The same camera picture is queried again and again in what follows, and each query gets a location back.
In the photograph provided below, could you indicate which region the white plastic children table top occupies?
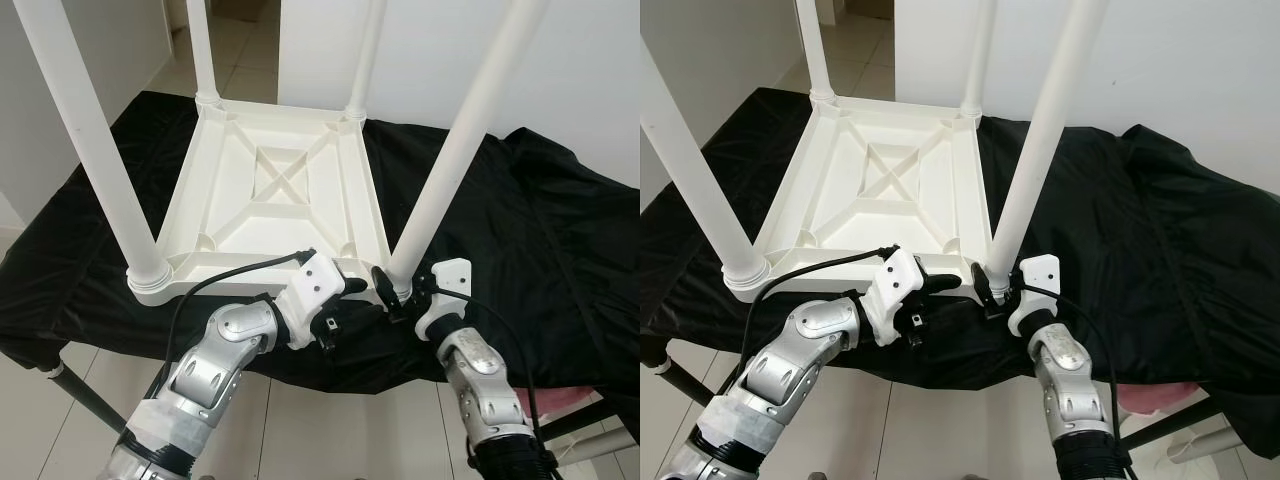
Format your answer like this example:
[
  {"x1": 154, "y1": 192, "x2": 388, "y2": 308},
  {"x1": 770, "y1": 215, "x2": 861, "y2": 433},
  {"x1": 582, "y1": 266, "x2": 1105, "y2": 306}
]
[
  {"x1": 128, "y1": 97, "x2": 396, "y2": 306},
  {"x1": 722, "y1": 93, "x2": 996, "y2": 301}
]

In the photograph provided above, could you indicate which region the white plastic table leg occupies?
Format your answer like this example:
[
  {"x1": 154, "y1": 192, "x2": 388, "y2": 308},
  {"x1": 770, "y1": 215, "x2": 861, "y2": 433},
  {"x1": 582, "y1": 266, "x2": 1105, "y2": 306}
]
[
  {"x1": 793, "y1": 0, "x2": 838, "y2": 104},
  {"x1": 186, "y1": 0, "x2": 224, "y2": 109},
  {"x1": 640, "y1": 35, "x2": 771, "y2": 291},
  {"x1": 958, "y1": 0, "x2": 999, "y2": 116},
  {"x1": 12, "y1": 0, "x2": 174, "y2": 293},
  {"x1": 344, "y1": 0, "x2": 390, "y2": 119},
  {"x1": 385, "y1": 0, "x2": 551, "y2": 296},
  {"x1": 984, "y1": 0, "x2": 1111, "y2": 281}
]

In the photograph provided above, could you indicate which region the black fabric table cover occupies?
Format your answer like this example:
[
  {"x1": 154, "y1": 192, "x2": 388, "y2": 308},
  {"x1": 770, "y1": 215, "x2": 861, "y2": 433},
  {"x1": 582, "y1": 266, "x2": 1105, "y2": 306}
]
[
  {"x1": 640, "y1": 87, "x2": 1280, "y2": 461},
  {"x1": 0, "y1": 90, "x2": 641, "y2": 441}
]

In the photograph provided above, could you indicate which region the pink plastic stool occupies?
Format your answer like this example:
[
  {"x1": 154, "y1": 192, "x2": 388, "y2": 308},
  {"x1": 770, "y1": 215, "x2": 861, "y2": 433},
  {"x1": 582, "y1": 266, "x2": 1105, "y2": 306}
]
[
  {"x1": 1115, "y1": 382, "x2": 1211, "y2": 413},
  {"x1": 515, "y1": 385, "x2": 606, "y2": 419}
]

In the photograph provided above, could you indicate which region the white metal bar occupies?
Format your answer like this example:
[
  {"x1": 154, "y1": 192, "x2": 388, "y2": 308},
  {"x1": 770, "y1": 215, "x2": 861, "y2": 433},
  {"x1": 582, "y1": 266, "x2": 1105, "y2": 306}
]
[
  {"x1": 560, "y1": 425, "x2": 641, "y2": 466},
  {"x1": 1170, "y1": 425, "x2": 1251, "y2": 463}
]

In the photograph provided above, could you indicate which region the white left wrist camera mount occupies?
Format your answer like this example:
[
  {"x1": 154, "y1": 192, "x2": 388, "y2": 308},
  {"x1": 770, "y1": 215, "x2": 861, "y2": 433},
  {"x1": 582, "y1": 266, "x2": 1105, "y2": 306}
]
[
  {"x1": 865, "y1": 247, "x2": 926, "y2": 346},
  {"x1": 280, "y1": 252, "x2": 346, "y2": 349}
]

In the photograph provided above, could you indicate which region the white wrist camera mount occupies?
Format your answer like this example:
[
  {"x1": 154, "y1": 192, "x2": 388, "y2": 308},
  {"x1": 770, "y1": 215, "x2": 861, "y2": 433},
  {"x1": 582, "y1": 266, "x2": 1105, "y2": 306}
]
[
  {"x1": 865, "y1": 247, "x2": 926, "y2": 346},
  {"x1": 280, "y1": 252, "x2": 346, "y2": 349},
  {"x1": 1007, "y1": 254, "x2": 1061, "y2": 336},
  {"x1": 415, "y1": 258, "x2": 473, "y2": 341}
]

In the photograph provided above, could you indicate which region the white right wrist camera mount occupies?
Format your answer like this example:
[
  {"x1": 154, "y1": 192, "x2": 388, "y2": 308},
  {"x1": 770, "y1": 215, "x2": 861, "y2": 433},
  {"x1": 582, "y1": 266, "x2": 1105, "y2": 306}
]
[
  {"x1": 415, "y1": 258, "x2": 473, "y2": 341},
  {"x1": 1007, "y1": 254, "x2": 1061, "y2": 336}
]

